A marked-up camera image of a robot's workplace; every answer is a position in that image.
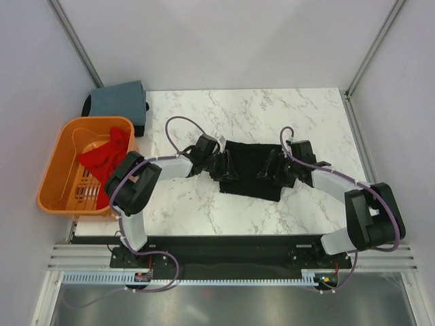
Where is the aluminium base extrusion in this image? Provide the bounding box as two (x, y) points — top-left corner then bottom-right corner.
(48, 244), (417, 272)

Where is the aluminium frame post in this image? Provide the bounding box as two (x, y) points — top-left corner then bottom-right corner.
(47, 0), (104, 88)
(344, 0), (407, 98)

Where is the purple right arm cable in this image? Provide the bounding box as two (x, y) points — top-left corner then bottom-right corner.
(279, 126), (402, 295)

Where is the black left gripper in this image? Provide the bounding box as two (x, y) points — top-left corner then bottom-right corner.
(203, 151), (239, 183)

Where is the aluminium frame post right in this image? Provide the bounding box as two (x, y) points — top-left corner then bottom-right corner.
(344, 0), (407, 98)

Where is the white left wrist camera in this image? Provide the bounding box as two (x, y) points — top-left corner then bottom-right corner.
(195, 134), (222, 155)

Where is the red t shirt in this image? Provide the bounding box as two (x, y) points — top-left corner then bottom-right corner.
(78, 127), (131, 210)

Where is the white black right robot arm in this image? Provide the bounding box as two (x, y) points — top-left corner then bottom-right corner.
(257, 150), (405, 268)

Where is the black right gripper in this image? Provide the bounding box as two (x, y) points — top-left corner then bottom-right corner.
(258, 150), (300, 189)

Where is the folded grey blue t shirt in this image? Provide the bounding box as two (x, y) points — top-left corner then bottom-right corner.
(89, 80), (146, 126)

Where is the black mounting rail plate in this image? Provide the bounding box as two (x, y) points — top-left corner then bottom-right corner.
(110, 235), (351, 278)

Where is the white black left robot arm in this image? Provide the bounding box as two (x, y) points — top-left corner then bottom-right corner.
(105, 146), (240, 267)

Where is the aluminium frame post left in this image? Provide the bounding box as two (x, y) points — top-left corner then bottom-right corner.
(47, 0), (104, 88)

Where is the white slotted cable duct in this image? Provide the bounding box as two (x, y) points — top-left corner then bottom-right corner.
(62, 270), (322, 287)

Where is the orange plastic basket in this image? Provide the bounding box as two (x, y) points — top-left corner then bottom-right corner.
(37, 116), (139, 217)

